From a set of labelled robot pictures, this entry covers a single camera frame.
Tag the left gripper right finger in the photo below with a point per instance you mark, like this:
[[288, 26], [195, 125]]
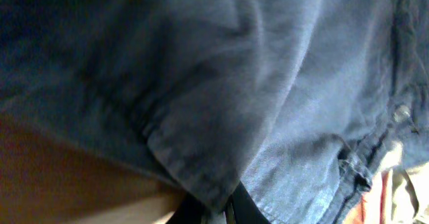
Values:
[[242, 210]]

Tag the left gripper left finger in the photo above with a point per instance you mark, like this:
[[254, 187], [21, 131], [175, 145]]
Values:
[[190, 211]]

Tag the dark blue denim shorts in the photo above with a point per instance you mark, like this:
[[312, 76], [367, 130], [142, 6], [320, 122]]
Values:
[[300, 100]]

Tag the red garment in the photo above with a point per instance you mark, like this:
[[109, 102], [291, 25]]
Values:
[[375, 205]]

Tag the beige khaki garment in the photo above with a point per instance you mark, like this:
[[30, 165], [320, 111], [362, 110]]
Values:
[[404, 198]]

